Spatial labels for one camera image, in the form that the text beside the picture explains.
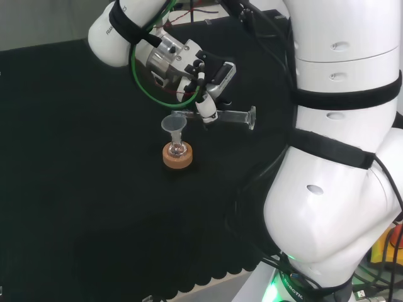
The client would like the cork ring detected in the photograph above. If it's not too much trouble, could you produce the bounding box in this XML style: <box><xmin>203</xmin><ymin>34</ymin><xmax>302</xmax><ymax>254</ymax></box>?
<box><xmin>162</xmin><ymin>142</ymin><xmax>193</xmax><ymax>170</ymax></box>

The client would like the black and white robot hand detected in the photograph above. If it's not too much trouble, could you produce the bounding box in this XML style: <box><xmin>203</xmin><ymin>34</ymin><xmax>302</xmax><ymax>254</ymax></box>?
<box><xmin>150</xmin><ymin>39</ymin><xmax>237</xmax><ymax>126</ymax></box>

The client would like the pale board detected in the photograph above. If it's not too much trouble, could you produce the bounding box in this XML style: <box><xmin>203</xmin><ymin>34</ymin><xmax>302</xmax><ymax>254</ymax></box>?
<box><xmin>174</xmin><ymin>260</ymin><xmax>284</xmax><ymax>302</ymax></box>

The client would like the green cable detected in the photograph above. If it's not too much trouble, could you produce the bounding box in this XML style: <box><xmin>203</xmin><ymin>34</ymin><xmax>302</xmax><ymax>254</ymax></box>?
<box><xmin>130</xmin><ymin>0</ymin><xmax>203</xmax><ymax>106</ymax></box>

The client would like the yellow stop button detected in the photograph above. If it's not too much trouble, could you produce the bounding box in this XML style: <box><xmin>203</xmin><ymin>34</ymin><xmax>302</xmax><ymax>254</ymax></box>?
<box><xmin>370</xmin><ymin>220</ymin><xmax>403</xmax><ymax>266</ymax></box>

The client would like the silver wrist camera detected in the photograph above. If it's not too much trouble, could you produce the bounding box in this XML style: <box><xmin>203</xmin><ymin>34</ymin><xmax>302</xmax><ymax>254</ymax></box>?
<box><xmin>206</xmin><ymin>62</ymin><xmax>237</xmax><ymax>95</ymax></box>

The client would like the clear round-bottom flask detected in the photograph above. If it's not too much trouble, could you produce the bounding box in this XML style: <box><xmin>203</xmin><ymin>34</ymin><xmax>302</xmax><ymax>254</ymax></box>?
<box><xmin>167</xmin><ymin>131</ymin><xmax>186</xmax><ymax>158</ymax></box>

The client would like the black cable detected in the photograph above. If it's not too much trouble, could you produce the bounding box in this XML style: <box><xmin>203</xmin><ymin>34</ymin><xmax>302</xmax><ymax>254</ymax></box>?
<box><xmin>373</xmin><ymin>156</ymin><xmax>403</xmax><ymax>208</ymax></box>

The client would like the clear graduated cylinder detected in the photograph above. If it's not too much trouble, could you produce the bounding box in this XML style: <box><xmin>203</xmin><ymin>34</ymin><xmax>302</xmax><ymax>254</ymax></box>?
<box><xmin>171</xmin><ymin>106</ymin><xmax>257</xmax><ymax>130</ymax></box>

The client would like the clear plastic funnel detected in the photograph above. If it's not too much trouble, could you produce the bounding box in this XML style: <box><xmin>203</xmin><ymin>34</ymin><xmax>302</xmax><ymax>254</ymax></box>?
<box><xmin>161</xmin><ymin>115</ymin><xmax>188</xmax><ymax>145</ymax></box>

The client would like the black bench cloth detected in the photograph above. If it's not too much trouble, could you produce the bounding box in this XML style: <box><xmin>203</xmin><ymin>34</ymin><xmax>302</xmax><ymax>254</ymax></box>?
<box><xmin>0</xmin><ymin>9</ymin><xmax>303</xmax><ymax>299</ymax></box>

